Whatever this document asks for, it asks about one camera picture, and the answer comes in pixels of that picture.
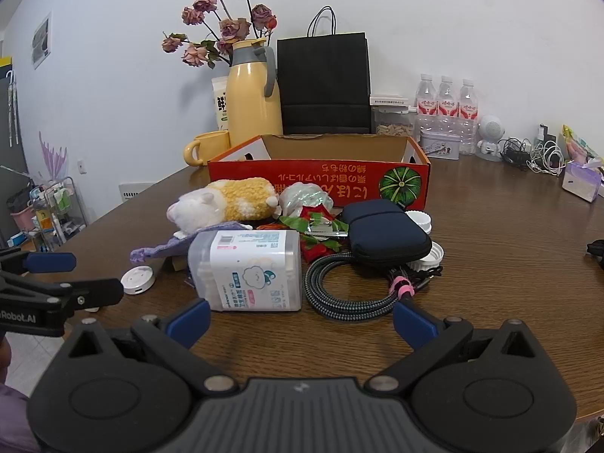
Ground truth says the yellow thermos jug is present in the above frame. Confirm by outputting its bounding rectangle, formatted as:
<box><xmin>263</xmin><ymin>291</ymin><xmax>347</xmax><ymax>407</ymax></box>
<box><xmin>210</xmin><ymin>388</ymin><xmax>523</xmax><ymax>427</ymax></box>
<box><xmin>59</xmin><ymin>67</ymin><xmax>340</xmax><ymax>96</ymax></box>
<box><xmin>225</xmin><ymin>38</ymin><xmax>284</xmax><ymax>147</ymax></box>

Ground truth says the braided black cable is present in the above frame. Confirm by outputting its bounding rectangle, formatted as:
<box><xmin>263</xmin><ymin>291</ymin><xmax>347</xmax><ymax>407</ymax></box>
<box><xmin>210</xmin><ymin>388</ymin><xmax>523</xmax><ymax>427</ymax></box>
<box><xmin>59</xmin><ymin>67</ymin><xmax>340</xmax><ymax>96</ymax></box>
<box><xmin>304</xmin><ymin>252</ymin><xmax>444</xmax><ymax>318</ymax></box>

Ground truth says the plastic water bottle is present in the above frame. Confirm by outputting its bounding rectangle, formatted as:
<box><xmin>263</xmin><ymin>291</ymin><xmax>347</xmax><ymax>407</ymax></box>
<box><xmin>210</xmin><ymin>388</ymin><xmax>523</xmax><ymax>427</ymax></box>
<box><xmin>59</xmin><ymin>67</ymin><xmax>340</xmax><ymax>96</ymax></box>
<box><xmin>415</xmin><ymin>74</ymin><xmax>439</xmax><ymax>133</ymax></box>
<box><xmin>458</xmin><ymin>79</ymin><xmax>480</xmax><ymax>154</ymax></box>
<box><xmin>437</xmin><ymin>75</ymin><xmax>459</xmax><ymax>133</ymax></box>

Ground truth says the white round device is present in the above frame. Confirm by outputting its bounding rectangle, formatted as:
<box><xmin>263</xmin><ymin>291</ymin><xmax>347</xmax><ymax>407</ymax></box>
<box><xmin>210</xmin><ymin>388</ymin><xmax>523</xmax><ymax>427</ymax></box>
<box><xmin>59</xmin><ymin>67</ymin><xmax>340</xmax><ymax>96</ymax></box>
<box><xmin>120</xmin><ymin>267</ymin><xmax>155</xmax><ymax>296</ymax></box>

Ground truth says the wall poster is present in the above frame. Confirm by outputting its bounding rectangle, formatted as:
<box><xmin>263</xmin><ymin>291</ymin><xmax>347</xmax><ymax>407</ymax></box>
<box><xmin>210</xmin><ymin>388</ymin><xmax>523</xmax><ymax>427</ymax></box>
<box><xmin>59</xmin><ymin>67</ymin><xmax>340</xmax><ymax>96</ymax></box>
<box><xmin>32</xmin><ymin>13</ymin><xmax>52</xmax><ymax>67</ymax></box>

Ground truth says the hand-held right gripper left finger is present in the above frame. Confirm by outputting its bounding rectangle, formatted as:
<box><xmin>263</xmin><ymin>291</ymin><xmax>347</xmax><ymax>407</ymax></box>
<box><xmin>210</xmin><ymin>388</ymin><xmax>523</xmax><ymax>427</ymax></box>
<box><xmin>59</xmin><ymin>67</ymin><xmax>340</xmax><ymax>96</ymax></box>
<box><xmin>66</xmin><ymin>298</ymin><xmax>239</xmax><ymax>393</ymax></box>

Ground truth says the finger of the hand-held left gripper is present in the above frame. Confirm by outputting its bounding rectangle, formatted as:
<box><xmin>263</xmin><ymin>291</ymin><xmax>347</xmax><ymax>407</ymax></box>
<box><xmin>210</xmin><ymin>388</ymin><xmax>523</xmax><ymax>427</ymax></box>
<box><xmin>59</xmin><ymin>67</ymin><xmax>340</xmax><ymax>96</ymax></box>
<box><xmin>0</xmin><ymin>247</ymin><xmax>77</xmax><ymax>275</ymax></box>
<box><xmin>0</xmin><ymin>271</ymin><xmax>125</xmax><ymax>316</ymax></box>

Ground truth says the pink waste bin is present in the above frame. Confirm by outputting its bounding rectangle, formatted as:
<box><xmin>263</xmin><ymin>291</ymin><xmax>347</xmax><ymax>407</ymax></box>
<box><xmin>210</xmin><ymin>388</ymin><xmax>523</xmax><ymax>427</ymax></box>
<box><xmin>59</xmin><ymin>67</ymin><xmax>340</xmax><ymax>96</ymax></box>
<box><xmin>6</xmin><ymin>186</ymin><xmax>39</xmax><ymax>232</ymax></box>

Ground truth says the hanging umbrella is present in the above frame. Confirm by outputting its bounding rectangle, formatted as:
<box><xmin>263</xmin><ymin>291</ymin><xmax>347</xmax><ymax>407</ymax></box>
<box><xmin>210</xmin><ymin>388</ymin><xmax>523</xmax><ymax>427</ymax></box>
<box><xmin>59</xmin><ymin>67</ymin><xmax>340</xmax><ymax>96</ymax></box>
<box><xmin>6</xmin><ymin>70</ymin><xmax>20</xmax><ymax>148</ymax></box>

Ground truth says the white wall vent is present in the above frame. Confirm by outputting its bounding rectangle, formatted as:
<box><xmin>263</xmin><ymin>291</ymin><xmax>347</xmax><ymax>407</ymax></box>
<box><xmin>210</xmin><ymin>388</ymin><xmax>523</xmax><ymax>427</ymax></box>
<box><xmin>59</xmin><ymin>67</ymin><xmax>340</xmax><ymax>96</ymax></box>
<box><xmin>118</xmin><ymin>182</ymin><xmax>156</xmax><ymax>200</ymax></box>

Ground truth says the wire storage cart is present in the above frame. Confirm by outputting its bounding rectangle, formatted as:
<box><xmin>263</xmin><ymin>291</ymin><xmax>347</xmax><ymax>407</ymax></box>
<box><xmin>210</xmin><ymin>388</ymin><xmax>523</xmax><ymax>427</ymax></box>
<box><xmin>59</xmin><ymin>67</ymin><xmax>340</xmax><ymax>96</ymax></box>
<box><xmin>28</xmin><ymin>177</ymin><xmax>88</xmax><ymax>251</ymax></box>

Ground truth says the tangle of charger cables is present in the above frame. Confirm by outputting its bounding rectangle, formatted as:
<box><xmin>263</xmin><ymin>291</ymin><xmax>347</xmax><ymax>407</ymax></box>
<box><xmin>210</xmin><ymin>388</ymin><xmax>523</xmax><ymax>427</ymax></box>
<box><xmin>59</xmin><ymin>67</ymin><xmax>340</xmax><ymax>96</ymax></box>
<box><xmin>499</xmin><ymin>124</ymin><xmax>564</xmax><ymax>175</ymax></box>

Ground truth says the red artificial flower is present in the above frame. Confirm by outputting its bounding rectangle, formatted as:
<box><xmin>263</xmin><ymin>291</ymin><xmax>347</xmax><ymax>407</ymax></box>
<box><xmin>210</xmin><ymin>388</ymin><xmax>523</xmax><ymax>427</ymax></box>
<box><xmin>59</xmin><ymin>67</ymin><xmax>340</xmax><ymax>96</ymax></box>
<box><xmin>278</xmin><ymin>205</ymin><xmax>350</xmax><ymax>262</ymax></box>

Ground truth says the clear seed container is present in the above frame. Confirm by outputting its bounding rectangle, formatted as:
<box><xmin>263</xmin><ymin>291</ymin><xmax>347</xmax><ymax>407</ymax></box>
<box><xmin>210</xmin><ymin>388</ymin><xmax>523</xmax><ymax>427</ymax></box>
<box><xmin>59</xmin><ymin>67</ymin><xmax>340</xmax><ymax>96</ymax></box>
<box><xmin>370</xmin><ymin>96</ymin><xmax>418</xmax><ymax>137</ymax></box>

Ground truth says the iridescent plastic wrap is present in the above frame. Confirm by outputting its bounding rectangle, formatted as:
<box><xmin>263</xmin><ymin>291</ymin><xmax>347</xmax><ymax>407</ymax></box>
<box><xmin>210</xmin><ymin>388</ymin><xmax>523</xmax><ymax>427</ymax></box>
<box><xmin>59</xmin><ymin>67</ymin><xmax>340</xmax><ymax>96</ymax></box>
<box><xmin>278</xmin><ymin>182</ymin><xmax>335</xmax><ymax>218</ymax></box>

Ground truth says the white milk carton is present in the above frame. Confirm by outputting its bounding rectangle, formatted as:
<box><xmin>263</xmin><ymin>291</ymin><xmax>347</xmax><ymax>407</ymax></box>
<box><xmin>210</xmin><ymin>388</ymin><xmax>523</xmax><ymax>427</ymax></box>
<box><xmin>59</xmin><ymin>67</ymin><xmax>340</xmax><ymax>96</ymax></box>
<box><xmin>211</xmin><ymin>75</ymin><xmax>234</xmax><ymax>131</ymax></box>

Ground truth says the red cardboard box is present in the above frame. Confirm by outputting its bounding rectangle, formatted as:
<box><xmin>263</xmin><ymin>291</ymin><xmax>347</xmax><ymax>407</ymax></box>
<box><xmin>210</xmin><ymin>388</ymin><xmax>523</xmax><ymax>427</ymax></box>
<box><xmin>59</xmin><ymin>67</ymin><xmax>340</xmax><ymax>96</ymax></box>
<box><xmin>208</xmin><ymin>133</ymin><xmax>431</xmax><ymax>211</ymax></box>

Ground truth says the white robot toy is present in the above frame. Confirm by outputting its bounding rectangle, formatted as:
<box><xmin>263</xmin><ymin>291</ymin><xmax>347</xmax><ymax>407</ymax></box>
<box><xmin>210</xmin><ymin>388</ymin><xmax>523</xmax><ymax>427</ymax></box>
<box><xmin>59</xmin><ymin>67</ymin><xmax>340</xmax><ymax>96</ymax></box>
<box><xmin>476</xmin><ymin>114</ymin><xmax>507</xmax><ymax>161</ymax></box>

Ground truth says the dried rose bouquet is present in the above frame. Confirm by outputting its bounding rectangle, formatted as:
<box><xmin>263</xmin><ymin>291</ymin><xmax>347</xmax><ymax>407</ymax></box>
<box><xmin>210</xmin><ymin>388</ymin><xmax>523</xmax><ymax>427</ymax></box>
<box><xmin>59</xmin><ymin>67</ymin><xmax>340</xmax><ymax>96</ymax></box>
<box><xmin>162</xmin><ymin>0</ymin><xmax>278</xmax><ymax>68</ymax></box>

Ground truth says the black paper bag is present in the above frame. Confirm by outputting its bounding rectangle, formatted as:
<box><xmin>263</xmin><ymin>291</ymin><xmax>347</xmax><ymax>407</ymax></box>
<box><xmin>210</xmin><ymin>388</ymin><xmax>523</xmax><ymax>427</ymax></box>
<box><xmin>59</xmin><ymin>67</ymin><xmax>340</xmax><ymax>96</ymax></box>
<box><xmin>276</xmin><ymin>6</ymin><xmax>372</xmax><ymax>135</ymax></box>

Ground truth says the small printed tin box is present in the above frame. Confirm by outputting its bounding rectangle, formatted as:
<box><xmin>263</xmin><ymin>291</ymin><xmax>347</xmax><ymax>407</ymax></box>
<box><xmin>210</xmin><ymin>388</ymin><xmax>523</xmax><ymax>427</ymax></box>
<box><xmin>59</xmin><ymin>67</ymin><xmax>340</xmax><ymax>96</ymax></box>
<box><xmin>419</xmin><ymin>131</ymin><xmax>462</xmax><ymax>159</ymax></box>

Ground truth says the purple clothing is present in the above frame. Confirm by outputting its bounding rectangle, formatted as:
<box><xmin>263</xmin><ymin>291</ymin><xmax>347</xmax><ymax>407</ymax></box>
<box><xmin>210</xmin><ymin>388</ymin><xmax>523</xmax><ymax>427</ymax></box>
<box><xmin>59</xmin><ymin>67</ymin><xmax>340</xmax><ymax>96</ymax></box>
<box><xmin>0</xmin><ymin>382</ymin><xmax>43</xmax><ymax>453</ymax></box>

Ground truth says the navy zip pouch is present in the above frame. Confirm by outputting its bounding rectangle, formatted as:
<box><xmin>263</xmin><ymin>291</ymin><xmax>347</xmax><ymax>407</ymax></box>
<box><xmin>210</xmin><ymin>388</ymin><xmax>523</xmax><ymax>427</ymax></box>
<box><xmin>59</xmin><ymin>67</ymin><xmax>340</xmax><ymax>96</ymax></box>
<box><xmin>341</xmin><ymin>199</ymin><xmax>432</xmax><ymax>265</ymax></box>

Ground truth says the purple knitted pouch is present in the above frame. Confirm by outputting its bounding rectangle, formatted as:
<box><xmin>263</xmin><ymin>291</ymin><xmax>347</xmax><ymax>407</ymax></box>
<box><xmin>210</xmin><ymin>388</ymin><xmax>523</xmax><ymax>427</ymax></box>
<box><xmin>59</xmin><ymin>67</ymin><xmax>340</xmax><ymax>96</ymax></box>
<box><xmin>131</xmin><ymin>221</ymin><xmax>253</xmax><ymax>265</ymax></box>

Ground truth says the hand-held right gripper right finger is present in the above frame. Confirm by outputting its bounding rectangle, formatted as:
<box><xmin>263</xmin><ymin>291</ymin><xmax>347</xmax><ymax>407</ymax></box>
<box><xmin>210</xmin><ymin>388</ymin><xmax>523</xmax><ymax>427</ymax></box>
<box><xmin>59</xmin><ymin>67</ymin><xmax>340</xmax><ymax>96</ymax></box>
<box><xmin>365</xmin><ymin>301</ymin><xmax>539</xmax><ymax>392</ymax></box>

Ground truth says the yellow mug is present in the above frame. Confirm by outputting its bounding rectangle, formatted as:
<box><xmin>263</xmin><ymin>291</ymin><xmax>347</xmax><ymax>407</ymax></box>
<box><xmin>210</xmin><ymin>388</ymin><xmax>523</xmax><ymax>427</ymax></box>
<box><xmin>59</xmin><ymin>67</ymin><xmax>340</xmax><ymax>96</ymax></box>
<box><xmin>184</xmin><ymin>131</ymin><xmax>232</xmax><ymax>167</ymax></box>

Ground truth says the purple tissue pack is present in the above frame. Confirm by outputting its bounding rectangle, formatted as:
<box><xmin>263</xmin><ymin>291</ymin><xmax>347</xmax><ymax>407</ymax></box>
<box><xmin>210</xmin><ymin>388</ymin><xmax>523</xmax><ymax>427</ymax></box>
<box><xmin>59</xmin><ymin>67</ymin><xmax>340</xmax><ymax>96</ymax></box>
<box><xmin>561</xmin><ymin>159</ymin><xmax>604</xmax><ymax>203</ymax></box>

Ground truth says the yellow white plush toy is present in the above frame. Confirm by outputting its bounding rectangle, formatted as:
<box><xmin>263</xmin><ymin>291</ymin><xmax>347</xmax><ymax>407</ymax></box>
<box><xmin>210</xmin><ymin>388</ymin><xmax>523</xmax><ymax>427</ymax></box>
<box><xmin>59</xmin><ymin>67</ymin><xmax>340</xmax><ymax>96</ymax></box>
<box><xmin>166</xmin><ymin>177</ymin><xmax>279</xmax><ymax>236</ymax></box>

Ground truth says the colourful snack packet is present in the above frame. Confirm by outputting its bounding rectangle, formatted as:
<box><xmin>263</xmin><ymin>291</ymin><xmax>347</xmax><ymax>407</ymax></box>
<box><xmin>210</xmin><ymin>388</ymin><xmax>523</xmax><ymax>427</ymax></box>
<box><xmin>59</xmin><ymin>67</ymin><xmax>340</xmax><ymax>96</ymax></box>
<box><xmin>561</xmin><ymin>125</ymin><xmax>600</xmax><ymax>163</ymax></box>

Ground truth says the purple flower wall sticker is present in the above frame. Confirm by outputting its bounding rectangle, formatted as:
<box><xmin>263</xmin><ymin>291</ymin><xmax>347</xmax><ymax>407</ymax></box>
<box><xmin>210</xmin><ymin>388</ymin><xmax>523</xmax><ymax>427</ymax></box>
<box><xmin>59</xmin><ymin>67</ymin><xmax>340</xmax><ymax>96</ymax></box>
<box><xmin>39</xmin><ymin>132</ymin><xmax>69</xmax><ymax>181</ymax></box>

